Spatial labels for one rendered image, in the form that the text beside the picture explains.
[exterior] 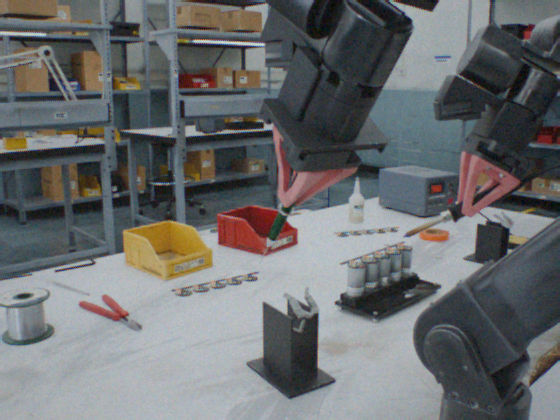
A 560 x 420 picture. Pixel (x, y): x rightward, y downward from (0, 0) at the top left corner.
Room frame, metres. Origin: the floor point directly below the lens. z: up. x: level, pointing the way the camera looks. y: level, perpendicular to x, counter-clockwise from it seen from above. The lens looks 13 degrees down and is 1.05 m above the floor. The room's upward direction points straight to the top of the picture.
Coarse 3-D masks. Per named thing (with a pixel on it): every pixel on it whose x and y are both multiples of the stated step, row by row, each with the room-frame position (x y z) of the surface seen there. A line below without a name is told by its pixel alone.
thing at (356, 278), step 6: (348, 270) 0.69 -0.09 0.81; (354, 270) 0.68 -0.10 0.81; (360, 270) 0.68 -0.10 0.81; (348, 276) 0.69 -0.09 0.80; (354, 276) 0.68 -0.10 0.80; (360, 276) 0.68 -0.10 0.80; (348, 282) 0.69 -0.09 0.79; (354, 282) 0.68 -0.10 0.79; (360, 282) 0.68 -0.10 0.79; (348, 288) 0.69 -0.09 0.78; (354, 288) 0.68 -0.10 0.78; (360, 288) 0.68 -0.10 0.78; (348, 294) 0.69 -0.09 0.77; (354, 294) 0.68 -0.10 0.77; (360, 294) 0.68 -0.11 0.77
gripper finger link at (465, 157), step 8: (464, 152) 0.72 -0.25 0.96; (464, 160) 0.72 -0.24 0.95; (504, 160) 0.69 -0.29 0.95; (512, 160) 0.67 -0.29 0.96; (464, 168) 0.72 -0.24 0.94; (512, 168) 0.67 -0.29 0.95; (520, 168) 0.66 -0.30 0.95; (464, 176) 0.72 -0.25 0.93; (488, 176) 0.72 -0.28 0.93; (520, 176) 0.66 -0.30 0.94; (464, 184) 0.72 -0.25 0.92; (488, 184) 0.72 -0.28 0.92; (496, 184) 0.71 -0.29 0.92
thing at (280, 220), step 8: (296, 176) 0.50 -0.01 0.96; (296, 200) 0.51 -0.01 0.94; (280, 208) 0.52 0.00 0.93; (288, 208) 0.52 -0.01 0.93; (280, 216) 0.52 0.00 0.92; (272, 224) 0.54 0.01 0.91; (280, 224) 0.53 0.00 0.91; (272, 232) 0.54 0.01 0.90; (280, 232) 0.54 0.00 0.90; (272, 240) 0.54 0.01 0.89
